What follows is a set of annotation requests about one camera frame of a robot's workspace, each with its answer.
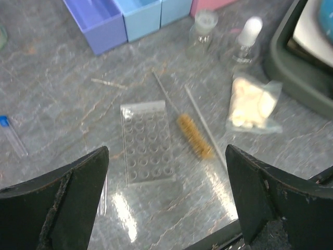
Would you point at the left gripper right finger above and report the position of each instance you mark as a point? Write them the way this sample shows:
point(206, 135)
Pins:
point(278, 208)

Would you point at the brown test tube brush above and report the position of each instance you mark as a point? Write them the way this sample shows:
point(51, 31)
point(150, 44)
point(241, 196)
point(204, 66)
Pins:
point(190, 131)

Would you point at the left light blue bin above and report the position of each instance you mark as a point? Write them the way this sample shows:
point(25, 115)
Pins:
point(141, 17)

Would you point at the white square plate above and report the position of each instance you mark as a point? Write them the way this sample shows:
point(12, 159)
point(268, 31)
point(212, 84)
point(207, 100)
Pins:
point(310, 37)

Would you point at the clear test tube rack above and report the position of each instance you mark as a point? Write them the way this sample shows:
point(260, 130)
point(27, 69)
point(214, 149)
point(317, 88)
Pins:
point(147, 145)

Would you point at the small glass stopper bottle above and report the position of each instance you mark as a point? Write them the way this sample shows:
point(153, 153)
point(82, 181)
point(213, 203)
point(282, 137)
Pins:
point(201, 34)

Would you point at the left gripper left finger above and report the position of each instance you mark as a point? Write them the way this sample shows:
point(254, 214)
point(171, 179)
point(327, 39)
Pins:
point(56, 210)

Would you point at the bag of white gloves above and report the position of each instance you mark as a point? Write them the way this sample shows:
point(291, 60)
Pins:
point(252, 103)

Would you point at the blue cap test tube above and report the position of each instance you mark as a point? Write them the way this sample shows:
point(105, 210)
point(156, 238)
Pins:
point(102, 207)
point(12, 137)

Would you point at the small purple bin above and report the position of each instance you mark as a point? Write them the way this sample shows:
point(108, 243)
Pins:
point(101, 22)

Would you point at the dark green tray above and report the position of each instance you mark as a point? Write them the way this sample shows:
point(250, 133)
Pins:
point(303, 81)

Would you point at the light blue bin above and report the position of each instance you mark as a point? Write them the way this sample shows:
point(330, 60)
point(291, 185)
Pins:
point(141, 17)
point(173, 10)

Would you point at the glass dropper bottle white bulb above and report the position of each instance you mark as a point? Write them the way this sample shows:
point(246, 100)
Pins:
point(244, 51)

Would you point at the right light blue bin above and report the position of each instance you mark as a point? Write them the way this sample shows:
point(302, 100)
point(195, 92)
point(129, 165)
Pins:
point(173, 10)

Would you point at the blue dotted plate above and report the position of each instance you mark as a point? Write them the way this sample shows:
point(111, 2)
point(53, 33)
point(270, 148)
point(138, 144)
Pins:
point(325, 18)

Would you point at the pink bin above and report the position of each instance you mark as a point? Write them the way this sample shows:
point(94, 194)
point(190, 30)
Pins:
point(198, 5)

